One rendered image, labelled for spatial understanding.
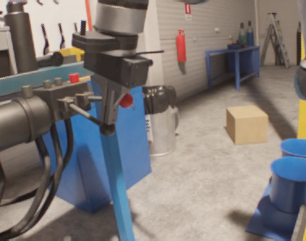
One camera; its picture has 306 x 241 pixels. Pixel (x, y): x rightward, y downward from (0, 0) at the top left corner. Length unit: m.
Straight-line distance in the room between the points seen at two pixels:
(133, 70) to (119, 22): 0.08
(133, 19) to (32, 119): 0.33
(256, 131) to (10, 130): 2.47
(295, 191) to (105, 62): 1.25
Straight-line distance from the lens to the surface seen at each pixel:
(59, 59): 0.81
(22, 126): 0.61
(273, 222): 1.64
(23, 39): 0.78
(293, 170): 1.71
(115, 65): 0.46
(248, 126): 2.72
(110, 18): 0.43
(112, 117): 0.53
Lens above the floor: 1.09
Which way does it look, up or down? 17 degrees down
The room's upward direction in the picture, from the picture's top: 6 degrees counter-clockwise
